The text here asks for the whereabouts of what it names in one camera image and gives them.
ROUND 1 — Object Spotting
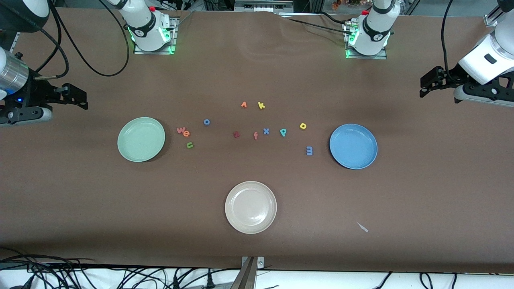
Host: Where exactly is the green plate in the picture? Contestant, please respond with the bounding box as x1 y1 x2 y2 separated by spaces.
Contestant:
117 117 166 163

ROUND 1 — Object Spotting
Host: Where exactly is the blue plate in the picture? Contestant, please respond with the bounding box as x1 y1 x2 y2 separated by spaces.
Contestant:
329 124 378 170

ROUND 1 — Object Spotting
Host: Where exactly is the grey background equipment box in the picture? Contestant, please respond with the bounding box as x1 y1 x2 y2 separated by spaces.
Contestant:
234 0 294 12

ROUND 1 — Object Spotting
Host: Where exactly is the brown table cover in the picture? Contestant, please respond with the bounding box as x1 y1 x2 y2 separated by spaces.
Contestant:
0 7 514 273

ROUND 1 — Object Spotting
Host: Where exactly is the beige plate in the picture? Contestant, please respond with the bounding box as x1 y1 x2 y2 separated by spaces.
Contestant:
224 181 277 234

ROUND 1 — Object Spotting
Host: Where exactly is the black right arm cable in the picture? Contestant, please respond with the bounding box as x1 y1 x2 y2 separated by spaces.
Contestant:
34 0 130 81

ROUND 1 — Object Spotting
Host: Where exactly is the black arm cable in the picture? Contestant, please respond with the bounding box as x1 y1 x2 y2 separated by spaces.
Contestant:
441 0 458 81
34 0 130 81

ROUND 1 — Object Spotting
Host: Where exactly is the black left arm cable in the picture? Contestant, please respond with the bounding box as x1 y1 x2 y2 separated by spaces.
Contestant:
441 0 458 81

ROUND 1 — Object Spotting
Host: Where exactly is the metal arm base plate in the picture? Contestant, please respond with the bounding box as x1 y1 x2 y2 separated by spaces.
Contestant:
345 22 388 60
134 16 178 55

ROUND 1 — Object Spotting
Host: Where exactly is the thin black table cable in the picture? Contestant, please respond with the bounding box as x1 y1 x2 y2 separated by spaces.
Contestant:
281 15 354 33

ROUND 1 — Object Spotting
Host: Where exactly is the tangled black cable bundle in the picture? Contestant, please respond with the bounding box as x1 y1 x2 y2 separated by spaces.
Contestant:
0 249 241 289

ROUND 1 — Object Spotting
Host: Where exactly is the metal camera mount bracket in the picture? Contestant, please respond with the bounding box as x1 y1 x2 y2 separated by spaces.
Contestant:
230 256 265 289

